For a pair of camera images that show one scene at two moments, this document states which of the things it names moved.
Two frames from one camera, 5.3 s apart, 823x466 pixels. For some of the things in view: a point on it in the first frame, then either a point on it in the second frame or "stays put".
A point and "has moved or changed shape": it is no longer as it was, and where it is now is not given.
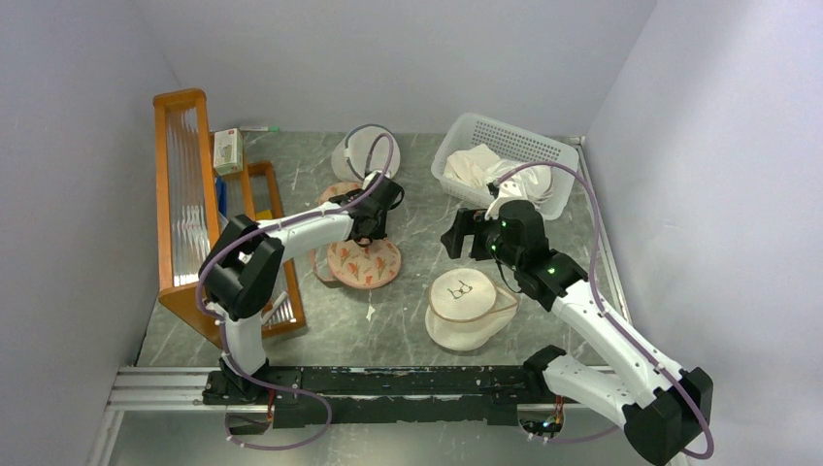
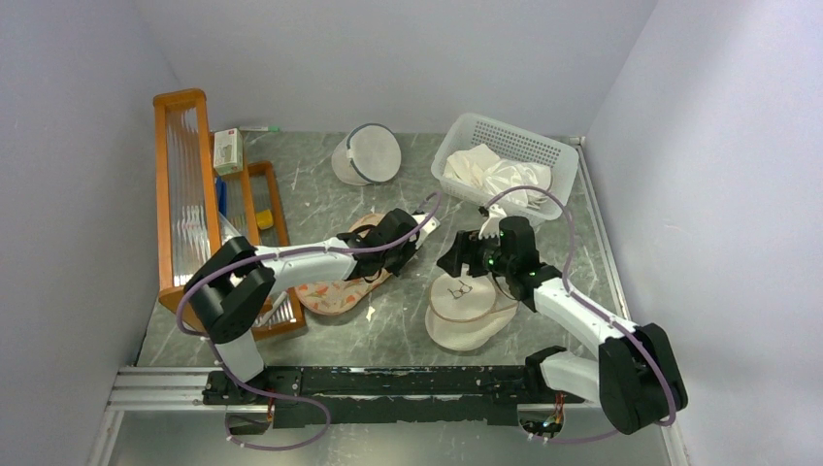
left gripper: [380, 234] to [411, 248]
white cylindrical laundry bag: [350, 153] stays put
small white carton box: [228, 151] stays put
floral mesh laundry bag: [349, 265] has moved or changed shape
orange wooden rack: [193, 204] stays put
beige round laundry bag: [466, 308] stays put
